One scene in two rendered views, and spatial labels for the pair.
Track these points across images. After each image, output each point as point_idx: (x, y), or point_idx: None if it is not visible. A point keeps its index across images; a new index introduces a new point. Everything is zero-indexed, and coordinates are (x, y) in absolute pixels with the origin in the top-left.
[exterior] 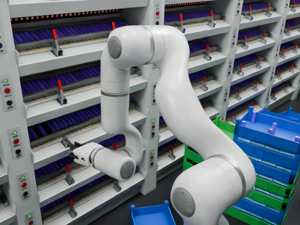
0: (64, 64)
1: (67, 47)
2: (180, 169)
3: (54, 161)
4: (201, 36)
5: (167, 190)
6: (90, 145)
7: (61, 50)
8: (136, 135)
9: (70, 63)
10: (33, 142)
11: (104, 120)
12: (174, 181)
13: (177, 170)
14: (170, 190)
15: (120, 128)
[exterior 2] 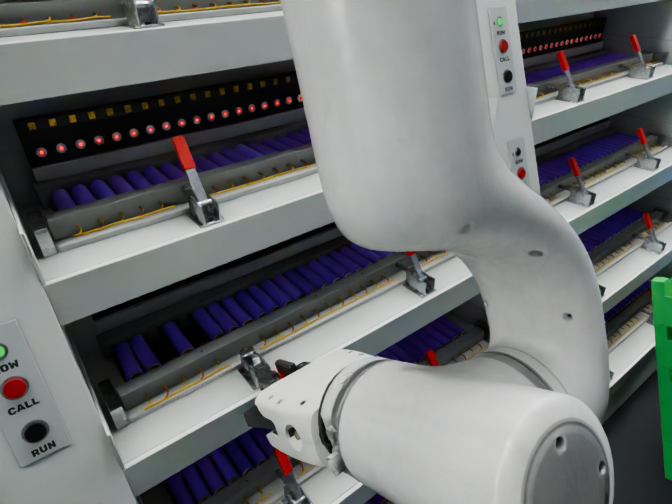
0: (176, 61)
1: (190, 16)
2: (629, 409)
3: (245, 440)
4: (617, 4)
5: (618, 481)
6: (328, 364)
7: (150, 1)
8: (565, 240)
9: (204, 59)
10: (133, 383)
11: (334, 156)
12: (627, 448)
13: (620, 413)
14: (631, 482)
15: (458, 184)
